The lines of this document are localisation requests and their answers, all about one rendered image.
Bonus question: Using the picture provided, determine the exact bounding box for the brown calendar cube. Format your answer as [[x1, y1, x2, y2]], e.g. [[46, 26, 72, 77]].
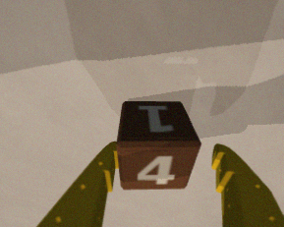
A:
[[116, 101, 201, 190]]

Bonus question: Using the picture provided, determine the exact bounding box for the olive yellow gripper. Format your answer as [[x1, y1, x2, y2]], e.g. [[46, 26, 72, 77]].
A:
[[36, 142, 284, 227]]

